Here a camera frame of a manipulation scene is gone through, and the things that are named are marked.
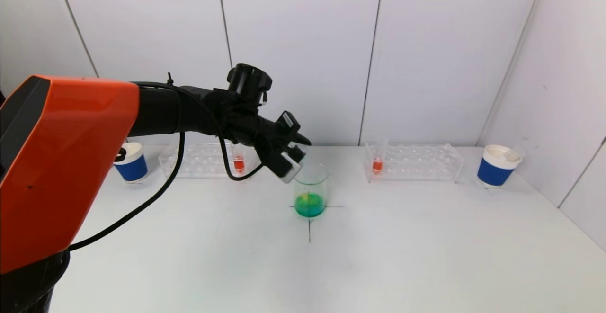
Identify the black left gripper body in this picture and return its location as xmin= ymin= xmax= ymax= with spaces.
xmin=257 ymin=110 xmax=301 ymax=148

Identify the test tube with yellow pigment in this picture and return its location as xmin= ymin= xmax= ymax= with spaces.
xmin=502 ymin=146 xmax=527 ymax=163

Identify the clear glass beaker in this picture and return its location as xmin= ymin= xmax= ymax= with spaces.
xmin=292 ymin=162 xmax=331 ymax=219

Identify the test tube with red liquid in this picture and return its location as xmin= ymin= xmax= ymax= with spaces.
xmin=232 ymin=143 xmax=247 ymax=175
xmin=371 ymin=137 xmax=389 ymax=175

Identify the clear acrylic test tube rack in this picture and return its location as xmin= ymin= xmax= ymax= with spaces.
xmin=362 ymin=143 xmax=463 ymax=184
xmin=159 ymin=143 xmax=258 ymax=181

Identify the blue white paper cup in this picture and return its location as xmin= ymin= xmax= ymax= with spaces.
xmin=476 ymin=145 xmax=523 ymax=190
xmin=113 ymin=142 xmax=149 ymax=184

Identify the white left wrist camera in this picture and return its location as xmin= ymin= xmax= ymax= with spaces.
xmin=274 ymin=149 xmax=304 ymax=184

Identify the black looped camera cable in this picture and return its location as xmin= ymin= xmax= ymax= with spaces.
xmin=137 ymin=72 xmax=268 ymax=182

